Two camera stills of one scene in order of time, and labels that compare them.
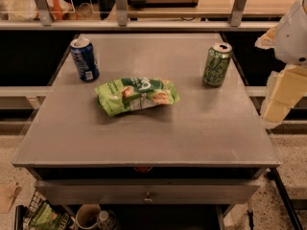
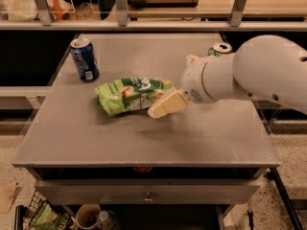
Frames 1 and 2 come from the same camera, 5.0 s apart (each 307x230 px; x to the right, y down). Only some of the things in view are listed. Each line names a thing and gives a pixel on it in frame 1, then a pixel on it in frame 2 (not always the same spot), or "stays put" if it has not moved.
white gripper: [293, 38] → [193, 80]
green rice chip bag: [127, 94] stays put
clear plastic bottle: [106, 220] stays put
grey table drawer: [147, 191] stays put
